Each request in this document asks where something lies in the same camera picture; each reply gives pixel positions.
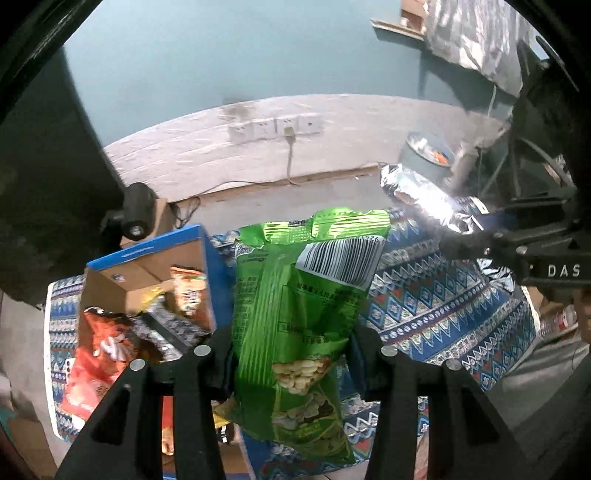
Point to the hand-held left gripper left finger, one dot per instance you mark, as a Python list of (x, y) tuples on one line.
[(205, 369)]

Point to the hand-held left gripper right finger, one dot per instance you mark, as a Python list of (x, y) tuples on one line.
[(364, 364)]

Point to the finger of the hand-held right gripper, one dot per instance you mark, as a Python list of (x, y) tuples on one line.
[(485, 249), (531, 214)]

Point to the large black snack packet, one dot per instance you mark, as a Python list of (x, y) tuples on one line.
[(161, 330)]

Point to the silver foil snack packet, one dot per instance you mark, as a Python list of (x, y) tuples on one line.
[(425, 194)]

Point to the blue cardboard box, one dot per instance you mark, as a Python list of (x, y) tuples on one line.
[(217, 277)]

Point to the green snack bag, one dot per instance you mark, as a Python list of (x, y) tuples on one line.
[(286, 300)]

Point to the orange snack bag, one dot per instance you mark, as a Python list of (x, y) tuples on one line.
[(101, 355)]

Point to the person's right hand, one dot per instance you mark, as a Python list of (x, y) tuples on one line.
[(583, 318)]

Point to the clear plastic bottle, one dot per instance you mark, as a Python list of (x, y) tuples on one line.
[(558, 323)]

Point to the patterned blue tablecloth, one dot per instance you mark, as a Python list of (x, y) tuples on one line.
[(438, 300)]

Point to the black metal stand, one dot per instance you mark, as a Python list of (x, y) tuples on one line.
[(540, 138)]

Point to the orange yellow snack packet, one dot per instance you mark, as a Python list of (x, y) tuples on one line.
[(187, 290)]

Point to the gold snack packet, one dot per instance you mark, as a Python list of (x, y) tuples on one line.
[(150, 293)]

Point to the orange scrap in bin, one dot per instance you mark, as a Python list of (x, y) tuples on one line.
[(441, 157)]

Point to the grey waste bin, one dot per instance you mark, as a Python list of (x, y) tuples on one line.
[(415, 161)]

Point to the black cylindrical device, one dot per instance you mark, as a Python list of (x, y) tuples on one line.
[(138, 210)]

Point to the silver foil sheet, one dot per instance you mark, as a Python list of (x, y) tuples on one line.
[(475, 37)]

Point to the wooden board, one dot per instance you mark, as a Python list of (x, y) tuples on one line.
[(401, 25)]

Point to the large dark object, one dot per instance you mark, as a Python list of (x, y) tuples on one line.
[(41, 184)]

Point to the white wall socket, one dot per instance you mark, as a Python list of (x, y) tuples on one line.
[(240, 132), (282, 125), (310, 123), (264, 129)]

